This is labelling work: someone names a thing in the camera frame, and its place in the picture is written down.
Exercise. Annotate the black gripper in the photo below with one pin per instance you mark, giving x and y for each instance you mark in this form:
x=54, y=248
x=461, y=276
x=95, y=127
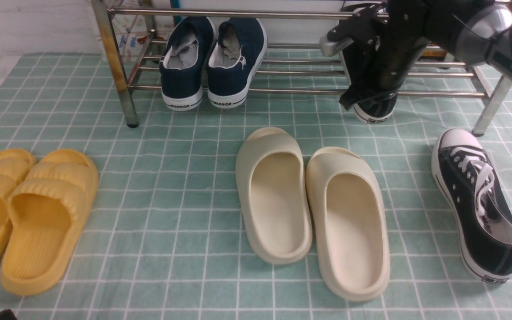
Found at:
x=392, y=35

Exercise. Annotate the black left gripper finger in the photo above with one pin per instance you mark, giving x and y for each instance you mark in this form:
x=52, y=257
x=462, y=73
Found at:
x=7, y=314

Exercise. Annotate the black canvas sneaker with laces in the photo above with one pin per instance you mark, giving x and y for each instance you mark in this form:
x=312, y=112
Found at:
x=465, y=176

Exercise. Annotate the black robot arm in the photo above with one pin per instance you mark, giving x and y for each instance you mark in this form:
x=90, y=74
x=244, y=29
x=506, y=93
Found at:
x=294, y=65

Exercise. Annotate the metal shoe rack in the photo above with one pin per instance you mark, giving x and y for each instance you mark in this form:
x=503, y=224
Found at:
x=474, y=35

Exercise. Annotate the right yellow slipper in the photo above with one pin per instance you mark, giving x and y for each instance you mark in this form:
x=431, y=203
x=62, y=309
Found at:
x=48, y=211

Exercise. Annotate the right navy sneaker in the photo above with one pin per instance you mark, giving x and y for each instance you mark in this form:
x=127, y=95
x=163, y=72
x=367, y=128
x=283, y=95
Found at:
x=239, y=51

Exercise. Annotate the navy sneaker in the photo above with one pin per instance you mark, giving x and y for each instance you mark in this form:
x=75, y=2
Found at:
x=239, y=51
x=182, y=63

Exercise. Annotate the right cream slipper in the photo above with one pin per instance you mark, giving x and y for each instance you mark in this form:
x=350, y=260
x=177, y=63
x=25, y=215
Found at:
x=350, y=224

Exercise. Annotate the cream slipper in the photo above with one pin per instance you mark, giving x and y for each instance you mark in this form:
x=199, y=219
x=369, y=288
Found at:
x=350, y=224
x=269, y=172

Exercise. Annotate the green checkered table cloth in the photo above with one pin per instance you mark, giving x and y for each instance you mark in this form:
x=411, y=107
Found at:
x=165, y=240

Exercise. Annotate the left cream slipper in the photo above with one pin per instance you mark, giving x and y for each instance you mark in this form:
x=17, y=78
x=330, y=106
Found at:
x=269, y=172

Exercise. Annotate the left navy sneaker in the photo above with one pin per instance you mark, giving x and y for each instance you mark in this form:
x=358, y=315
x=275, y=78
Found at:
x=182, y=63

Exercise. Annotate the colourful printed paper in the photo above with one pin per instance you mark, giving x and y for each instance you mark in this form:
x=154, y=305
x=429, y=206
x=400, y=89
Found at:
x=131, y=31

